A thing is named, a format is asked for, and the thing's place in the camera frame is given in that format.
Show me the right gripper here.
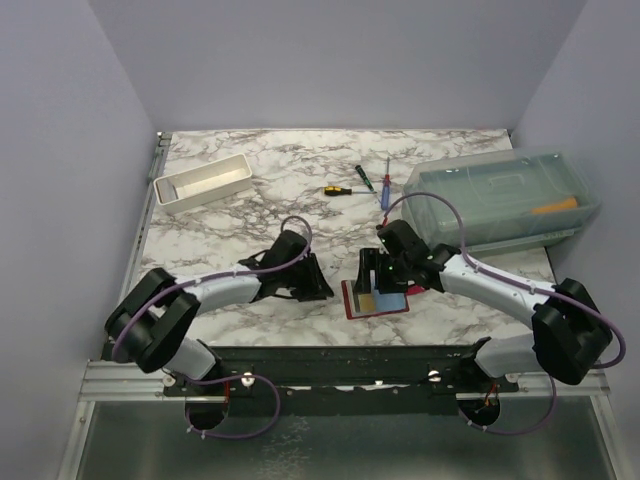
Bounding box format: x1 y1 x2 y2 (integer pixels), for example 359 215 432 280
353 247 410 294

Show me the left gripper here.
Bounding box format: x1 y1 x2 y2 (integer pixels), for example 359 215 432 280
281 254 335 303

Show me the gold credit card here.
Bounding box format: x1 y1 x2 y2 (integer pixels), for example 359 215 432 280
351 293 376 315

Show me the red card holder wallet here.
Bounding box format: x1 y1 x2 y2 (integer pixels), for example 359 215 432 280
341 280 410 320

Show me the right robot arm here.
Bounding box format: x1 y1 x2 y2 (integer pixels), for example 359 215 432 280
352 220 613 392

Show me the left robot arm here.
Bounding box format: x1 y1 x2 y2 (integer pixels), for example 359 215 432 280
105 230 334 395

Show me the blue red screwdriver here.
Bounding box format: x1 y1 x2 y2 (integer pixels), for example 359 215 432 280
380 159 391 211

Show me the green black screwdriver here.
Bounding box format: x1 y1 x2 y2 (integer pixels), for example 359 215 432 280
355 165 376 193

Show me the yellow black screwdriver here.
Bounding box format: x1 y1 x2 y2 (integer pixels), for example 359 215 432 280
323 186 353 197

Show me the white rectangular tray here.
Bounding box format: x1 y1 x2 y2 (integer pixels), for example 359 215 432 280
153 154 253 215

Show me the clear plastic storage box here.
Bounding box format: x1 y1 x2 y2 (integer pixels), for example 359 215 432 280
401 147 600 255

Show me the orange item in box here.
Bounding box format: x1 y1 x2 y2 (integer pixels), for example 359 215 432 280
531 196 579 215

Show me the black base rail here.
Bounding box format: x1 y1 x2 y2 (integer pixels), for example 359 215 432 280
160 345 548 425

